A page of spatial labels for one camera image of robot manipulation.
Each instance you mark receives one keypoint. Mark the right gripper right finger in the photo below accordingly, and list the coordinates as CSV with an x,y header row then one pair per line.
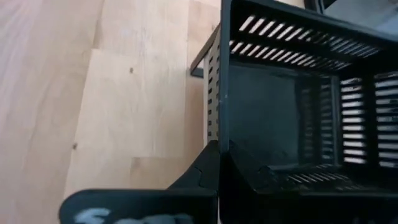
x,y
242,186

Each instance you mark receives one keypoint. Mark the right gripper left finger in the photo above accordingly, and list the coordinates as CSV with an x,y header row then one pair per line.
x,y
205,168

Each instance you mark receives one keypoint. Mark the black slotted plastic basket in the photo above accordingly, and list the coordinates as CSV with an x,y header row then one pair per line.
x,y
264,115

